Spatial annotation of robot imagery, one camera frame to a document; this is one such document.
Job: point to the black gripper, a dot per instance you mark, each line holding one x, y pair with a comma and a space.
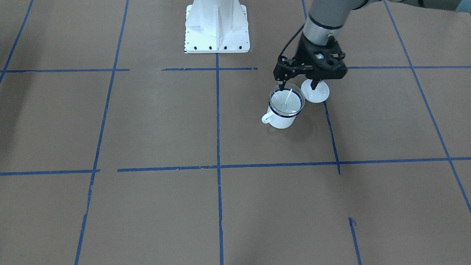
302, 50

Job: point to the white enamel cup lid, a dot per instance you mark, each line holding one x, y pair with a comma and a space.
319, 95

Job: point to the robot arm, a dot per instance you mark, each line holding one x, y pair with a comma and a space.
327, 17

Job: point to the white enamel cup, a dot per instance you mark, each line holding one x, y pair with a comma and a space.
277, 121

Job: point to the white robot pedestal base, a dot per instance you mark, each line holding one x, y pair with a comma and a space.
216, 26

